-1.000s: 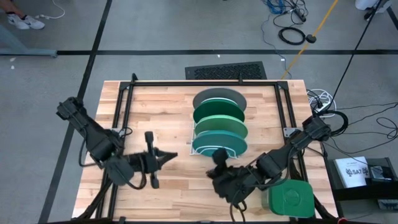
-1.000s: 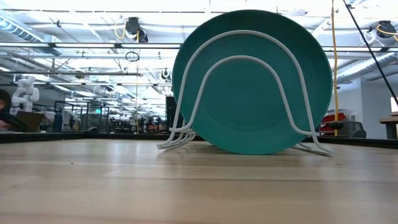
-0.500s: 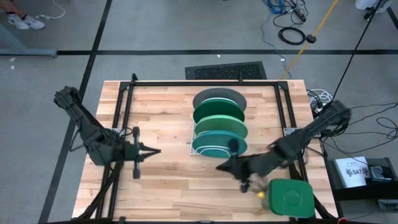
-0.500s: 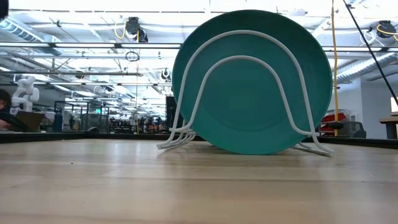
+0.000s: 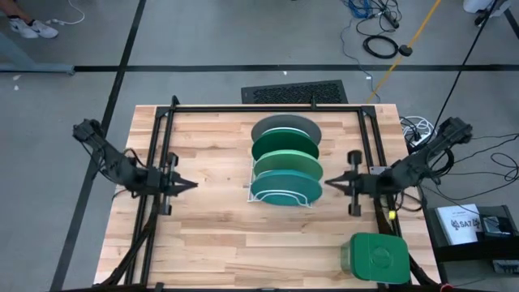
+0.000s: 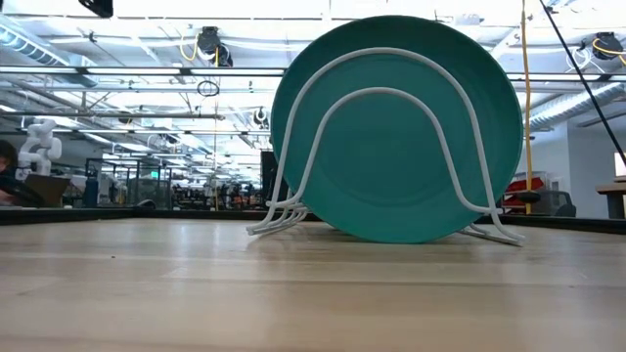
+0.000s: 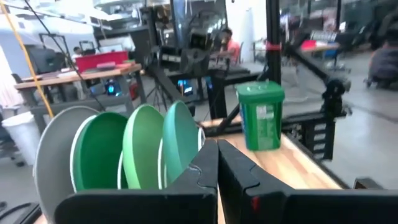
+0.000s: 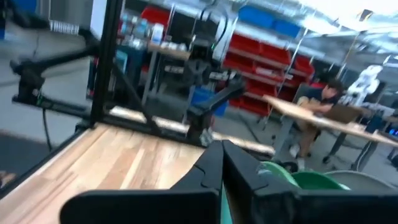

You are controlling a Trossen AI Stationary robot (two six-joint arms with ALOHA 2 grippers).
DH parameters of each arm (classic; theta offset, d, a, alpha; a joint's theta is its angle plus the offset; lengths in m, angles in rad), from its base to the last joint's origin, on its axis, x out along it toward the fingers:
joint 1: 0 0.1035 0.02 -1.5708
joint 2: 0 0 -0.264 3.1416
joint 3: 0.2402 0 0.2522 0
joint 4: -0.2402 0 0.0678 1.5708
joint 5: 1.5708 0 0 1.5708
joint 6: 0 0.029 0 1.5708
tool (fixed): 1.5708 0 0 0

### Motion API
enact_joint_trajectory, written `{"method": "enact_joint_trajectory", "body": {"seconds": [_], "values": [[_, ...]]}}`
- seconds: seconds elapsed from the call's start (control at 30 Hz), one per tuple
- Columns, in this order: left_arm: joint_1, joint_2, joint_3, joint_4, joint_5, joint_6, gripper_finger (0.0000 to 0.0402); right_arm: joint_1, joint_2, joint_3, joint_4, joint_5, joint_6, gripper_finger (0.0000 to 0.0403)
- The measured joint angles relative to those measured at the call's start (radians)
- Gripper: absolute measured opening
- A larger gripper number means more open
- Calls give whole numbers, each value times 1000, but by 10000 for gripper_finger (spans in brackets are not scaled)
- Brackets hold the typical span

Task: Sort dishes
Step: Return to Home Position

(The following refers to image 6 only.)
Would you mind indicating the blue bottle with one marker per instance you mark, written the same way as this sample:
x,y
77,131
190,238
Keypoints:
x,y
91,193

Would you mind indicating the silver ventilation duct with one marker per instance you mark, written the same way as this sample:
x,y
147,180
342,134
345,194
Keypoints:
x,y
29,46
577,105

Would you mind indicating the wooden desk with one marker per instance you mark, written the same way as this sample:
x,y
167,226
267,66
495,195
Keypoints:
x,y
613,188

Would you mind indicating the person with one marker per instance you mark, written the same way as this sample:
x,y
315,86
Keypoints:
x,y
7,156

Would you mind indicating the brown cardboard box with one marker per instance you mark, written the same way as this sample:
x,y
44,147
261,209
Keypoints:
x,y
49,188

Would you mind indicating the red bin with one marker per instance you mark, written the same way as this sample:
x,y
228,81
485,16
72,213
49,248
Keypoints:
x,y
525,186

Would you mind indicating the black metal workbench frame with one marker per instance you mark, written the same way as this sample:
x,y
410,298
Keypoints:
x,y
138,183

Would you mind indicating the dark green plate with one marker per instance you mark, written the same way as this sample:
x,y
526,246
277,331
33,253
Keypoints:
x,y
391,161

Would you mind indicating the black overhead mount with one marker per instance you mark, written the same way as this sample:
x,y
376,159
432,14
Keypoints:
x,y
100,7

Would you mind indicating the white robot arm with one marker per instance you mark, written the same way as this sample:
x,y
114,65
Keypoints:
x,y
41,146

